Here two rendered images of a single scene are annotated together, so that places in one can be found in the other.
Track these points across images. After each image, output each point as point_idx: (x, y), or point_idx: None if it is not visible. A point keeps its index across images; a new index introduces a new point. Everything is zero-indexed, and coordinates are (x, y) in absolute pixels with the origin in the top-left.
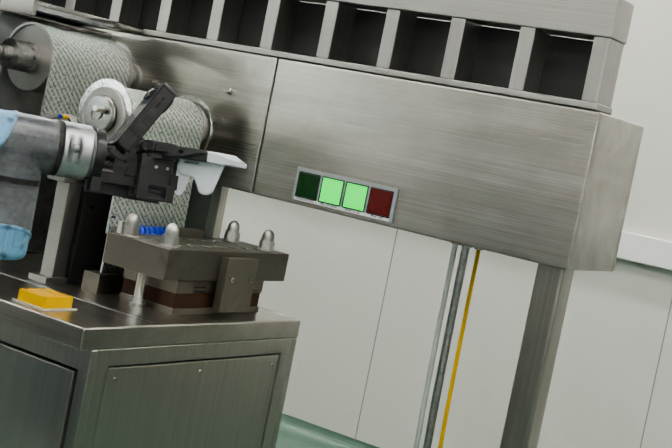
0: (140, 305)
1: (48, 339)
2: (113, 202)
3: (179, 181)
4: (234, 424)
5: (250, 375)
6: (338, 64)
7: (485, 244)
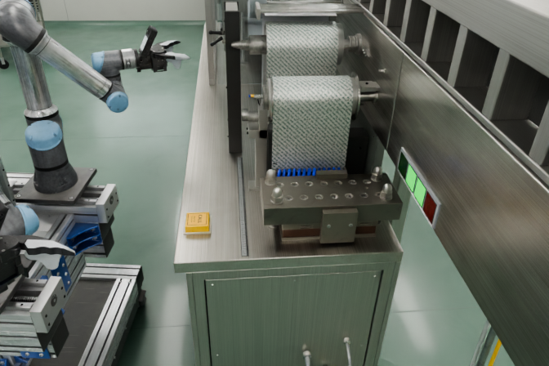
0: (270, 227)
1: None
2: (272, 155)
3: (48, 261)
4: (341, 305)
5: (350, 281)
6: (428, 70)
7: (479, 302)
